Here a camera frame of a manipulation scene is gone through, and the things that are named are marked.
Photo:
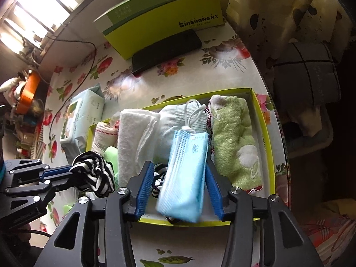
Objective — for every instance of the small bright green cloth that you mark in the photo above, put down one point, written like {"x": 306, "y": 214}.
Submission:
{"x": 111, "y": 155}

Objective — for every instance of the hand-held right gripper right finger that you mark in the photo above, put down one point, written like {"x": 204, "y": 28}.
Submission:
{"x": 214, "y": 193}

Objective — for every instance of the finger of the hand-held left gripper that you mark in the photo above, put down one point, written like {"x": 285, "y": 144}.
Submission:
{"x": 55, "y": 185}
{"x": 59, "y": 171}

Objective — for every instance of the pale green sock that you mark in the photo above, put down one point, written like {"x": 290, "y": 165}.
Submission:
{"x": 172, "y": 122}

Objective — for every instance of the green towel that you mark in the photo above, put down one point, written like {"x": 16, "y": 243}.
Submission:
{"x": 236, "y": 144}

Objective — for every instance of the lime cardboard tray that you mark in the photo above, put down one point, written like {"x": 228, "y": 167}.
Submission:
{"x": 265, "y": 150}

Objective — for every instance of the window frame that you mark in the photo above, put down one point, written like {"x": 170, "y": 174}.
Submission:
{"x": 41, "y": 5}

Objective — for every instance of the colourful patterned cloth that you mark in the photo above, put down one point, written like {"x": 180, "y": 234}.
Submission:
{"x": 333, "y": 228}

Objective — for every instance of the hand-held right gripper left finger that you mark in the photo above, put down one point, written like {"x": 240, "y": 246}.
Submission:
{"x": 144, "y": 192}

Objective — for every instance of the orange basket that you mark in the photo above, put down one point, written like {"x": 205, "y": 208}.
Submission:
{"x": 27, "y": 91}

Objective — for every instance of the lime green shoe box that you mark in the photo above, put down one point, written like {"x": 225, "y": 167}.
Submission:
{"x": 155, "y": 30}

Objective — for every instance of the green white carton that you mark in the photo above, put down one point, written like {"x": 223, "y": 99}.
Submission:
{"x": 133, "y": 8}

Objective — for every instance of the grey plastic bin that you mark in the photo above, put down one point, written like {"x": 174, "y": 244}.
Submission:
{"x": 319, "y": 139}

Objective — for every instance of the grey checked cushion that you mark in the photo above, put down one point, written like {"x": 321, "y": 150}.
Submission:
{"x": 306, "y": 72}

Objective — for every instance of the beige sock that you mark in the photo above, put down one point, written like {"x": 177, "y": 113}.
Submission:
{"x": 103, "y": 139}

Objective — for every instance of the clear plastic bag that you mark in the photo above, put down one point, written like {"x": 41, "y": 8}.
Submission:
{"x": 114, "y": 122}

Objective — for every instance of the black smartphone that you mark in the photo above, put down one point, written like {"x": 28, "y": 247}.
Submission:
{"x": 167, "y": 51}

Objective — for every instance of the blue face mask pack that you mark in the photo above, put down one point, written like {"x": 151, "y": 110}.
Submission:
{"x": 183, "y": 178}

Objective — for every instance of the floral tablecloth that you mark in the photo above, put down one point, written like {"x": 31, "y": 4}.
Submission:
{"x": 178, "y": 244}

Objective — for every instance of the cream spotted curtain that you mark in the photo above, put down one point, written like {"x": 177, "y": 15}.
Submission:
{"x": 278, "y": 11}

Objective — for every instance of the wet wipes pack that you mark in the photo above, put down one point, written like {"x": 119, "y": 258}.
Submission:
{"x": 78, "y": 116}

